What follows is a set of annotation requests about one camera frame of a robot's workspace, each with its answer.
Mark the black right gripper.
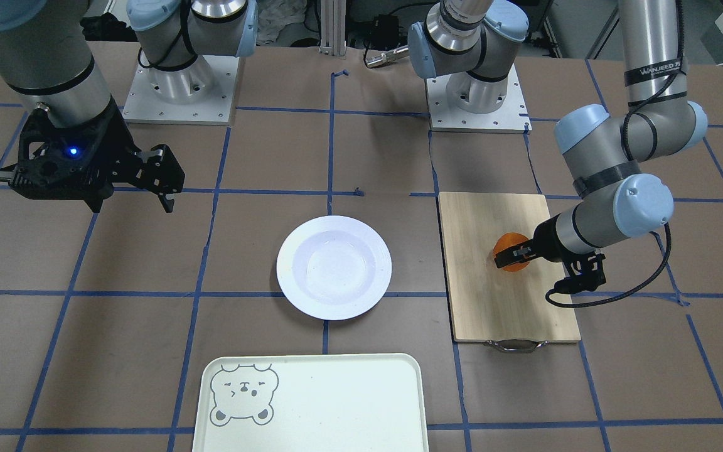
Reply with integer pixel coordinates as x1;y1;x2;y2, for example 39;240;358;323
8;100;186;213

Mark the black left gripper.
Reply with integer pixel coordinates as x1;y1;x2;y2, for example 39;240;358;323
493;217;606;294

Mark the orange fruit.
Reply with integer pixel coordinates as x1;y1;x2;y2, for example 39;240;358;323
495;232;531;272

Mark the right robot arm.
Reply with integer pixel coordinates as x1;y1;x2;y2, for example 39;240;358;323
0;1;259;213

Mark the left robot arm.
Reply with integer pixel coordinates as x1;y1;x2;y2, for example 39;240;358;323
407;1;708;294

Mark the white tray with bear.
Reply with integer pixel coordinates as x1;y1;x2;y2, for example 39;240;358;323
192;353;429;451

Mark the wooden cutting board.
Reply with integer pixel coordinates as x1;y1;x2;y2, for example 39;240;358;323
438;191;581;352

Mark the white round plate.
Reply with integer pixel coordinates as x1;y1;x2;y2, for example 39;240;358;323
276;215;393;321

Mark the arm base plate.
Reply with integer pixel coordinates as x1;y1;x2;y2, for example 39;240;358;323
426;65;533;134
122;55;244;126

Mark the aluminium frame post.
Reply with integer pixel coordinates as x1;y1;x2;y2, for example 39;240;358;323
319;1;347;59

